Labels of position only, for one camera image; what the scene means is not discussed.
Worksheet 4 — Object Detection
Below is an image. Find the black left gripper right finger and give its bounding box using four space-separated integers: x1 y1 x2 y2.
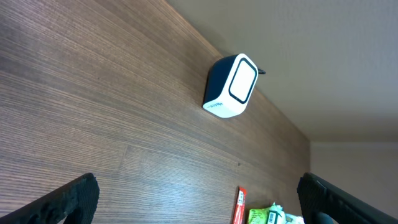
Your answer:
297 172 397 224

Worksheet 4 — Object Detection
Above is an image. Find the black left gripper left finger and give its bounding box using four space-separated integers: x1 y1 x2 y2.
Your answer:
1 173 100 224

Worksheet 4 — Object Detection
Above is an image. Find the white barcode scanner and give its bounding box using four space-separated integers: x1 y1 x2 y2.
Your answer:
202 54 259 118

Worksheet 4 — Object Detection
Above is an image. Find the green white small box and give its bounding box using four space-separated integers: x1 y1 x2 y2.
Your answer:
266 210 282 224

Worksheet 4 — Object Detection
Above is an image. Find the green snack packet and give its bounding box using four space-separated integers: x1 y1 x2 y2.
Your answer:
247 208 269 224

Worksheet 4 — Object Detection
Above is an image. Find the light blue snack packet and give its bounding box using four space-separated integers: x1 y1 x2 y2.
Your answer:
269 203 305 224

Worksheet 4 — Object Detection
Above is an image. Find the red snack packet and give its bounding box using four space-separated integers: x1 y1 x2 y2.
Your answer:
231 186 247 224

